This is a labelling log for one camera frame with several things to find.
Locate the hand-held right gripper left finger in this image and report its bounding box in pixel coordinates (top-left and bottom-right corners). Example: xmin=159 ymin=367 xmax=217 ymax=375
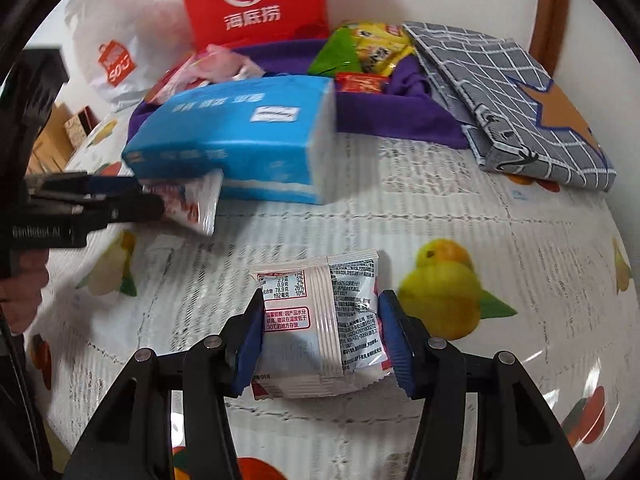
xmin=62 ymin=287 xmax=266 ymax=480

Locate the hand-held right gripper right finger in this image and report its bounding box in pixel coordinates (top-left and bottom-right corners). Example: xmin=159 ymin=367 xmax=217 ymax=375
xmin=377 ymin=289 xmax=586 ymax=480

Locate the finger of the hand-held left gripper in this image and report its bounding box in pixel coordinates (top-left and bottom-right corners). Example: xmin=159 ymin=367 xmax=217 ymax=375
xmin=27 ymin=172 xmax=143 ymax=196
xmin=30 ymin=193 xmax=166 ymax=226

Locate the white red snack packet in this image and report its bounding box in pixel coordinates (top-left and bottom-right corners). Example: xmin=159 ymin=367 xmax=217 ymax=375
xmin=142 ymin=170 xmax=224 ymax=236

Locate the pale pink snack packet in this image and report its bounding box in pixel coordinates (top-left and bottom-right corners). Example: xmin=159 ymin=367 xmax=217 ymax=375
xmin=249 ymin=249 xmax=392 ymax=401

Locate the pink panda snack packet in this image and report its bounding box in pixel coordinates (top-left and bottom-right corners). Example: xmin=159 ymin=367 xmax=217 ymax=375
xmin=145 ymin=52 xmax=216 ymax=107

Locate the purple towel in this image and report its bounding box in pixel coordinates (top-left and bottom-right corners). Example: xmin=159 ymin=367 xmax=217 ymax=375
xmin=127 ymin=38 xmax=471 ymax=150

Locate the green snack packet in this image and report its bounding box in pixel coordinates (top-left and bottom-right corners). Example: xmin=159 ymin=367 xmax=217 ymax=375
xmin=307 ymin=27 xmax=362 ymax=75

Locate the yellow snack packet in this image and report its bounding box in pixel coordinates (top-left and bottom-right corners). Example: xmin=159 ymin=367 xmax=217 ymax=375
xmin=352 ymin=35 xmax=417 ymax=76

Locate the person's left hand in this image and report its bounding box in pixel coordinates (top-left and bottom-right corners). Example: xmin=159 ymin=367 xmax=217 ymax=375
xmin=0 ymin=249 xmax=49 ymax=333

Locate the brown patterned box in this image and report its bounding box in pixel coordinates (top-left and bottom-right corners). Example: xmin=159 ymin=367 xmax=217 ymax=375
xmin=64 ymin=106 xmax=96 ymax=148

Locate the blue tissue pack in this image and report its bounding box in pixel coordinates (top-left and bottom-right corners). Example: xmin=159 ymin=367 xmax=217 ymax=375
xmin=122 ymin=75 xmax=338 ymax=206

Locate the fruit print tablecloth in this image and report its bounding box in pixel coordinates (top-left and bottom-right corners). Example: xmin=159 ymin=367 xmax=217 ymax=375
xmin=25 ymin=110 xmax=633 ymax=480

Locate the white plastic bag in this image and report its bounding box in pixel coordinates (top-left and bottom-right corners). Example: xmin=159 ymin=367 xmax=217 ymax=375
xmin=65 ymin=0 xmax=196 ymax=111

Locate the red paper bag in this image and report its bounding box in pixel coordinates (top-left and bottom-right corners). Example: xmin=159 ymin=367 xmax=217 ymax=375
xmin=174 ymin=0 xmax=330 ymax=51

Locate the brown wooden door frame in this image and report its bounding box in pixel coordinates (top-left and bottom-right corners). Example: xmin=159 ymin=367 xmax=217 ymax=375
xmin=530 ymin=0 xmax=571 ymax=68

